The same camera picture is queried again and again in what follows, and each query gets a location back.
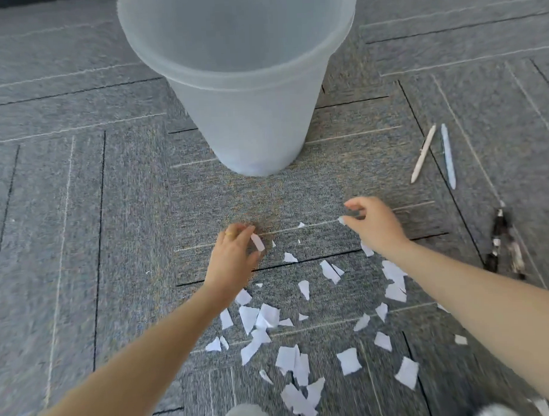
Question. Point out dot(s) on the person's left hand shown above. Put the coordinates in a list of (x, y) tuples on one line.
[(234, 265)]

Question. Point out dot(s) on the person's right hand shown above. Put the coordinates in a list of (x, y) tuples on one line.
[(380, 226)]

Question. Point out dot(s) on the person's left fingers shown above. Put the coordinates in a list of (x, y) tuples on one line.
[(237, 234)]

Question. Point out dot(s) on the person's right thumb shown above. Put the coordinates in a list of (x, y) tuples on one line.
[(351, 223)]

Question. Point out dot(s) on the torn white paper scrap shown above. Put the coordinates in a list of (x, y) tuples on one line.
[(257, 242)]

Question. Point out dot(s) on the person's right forearm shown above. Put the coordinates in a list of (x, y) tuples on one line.
[(493, 305)]

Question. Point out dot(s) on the person's left forearm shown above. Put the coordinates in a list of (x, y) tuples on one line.
[(136, 367)]

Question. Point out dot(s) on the cream white pen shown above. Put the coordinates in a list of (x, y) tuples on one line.
[(423, 153)]

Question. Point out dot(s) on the light blue pen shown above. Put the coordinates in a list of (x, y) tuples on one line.
[(448, 157)]

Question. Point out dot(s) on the scattered white paper pieces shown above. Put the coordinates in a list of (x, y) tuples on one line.
[(288, 358)]

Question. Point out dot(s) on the black patterned pen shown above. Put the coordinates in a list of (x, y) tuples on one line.
[(515, 251), (495, 243)]

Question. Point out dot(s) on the translucent white plastic waste bin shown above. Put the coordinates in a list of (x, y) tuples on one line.
[(247, 80)]

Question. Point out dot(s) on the person's right knee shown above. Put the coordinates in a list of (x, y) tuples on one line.
[(495, 412)]

